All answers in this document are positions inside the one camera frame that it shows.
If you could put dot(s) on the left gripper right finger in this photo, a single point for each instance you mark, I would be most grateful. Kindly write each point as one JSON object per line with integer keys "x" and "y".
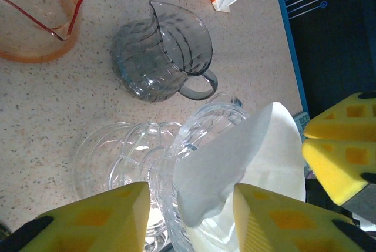
{"x": 279, "y": 222}

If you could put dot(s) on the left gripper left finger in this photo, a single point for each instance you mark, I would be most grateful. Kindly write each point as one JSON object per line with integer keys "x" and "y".
{"x": 88, "y": 225}

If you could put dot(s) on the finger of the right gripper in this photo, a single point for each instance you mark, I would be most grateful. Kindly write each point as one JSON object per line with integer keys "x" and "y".
{"x": 337, "y": 167}
{"x": 346, "y": 117}

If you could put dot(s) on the clear glass coffee server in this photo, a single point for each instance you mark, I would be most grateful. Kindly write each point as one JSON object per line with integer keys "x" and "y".
{"x": 102, "y": 158}

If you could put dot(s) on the clear glass coffee dripper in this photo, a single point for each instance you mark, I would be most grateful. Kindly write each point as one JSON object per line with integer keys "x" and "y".
{"x": 163, "y": 211}

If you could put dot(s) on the white paper coffee filter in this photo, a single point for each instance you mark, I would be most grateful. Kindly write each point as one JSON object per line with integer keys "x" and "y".
{"x": 220, "y": 161}

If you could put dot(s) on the smoky grey glass pitcher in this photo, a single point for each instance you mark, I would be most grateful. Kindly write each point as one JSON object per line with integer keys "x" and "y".
{"x": 147, "y": 58}

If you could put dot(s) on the orange glass coffee server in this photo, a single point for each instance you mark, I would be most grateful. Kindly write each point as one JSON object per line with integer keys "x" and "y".
{"x": 29, "y": 49}

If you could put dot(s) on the grey calculator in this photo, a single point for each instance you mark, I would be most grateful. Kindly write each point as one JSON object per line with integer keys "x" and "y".
{"x": 301, "y": 121}

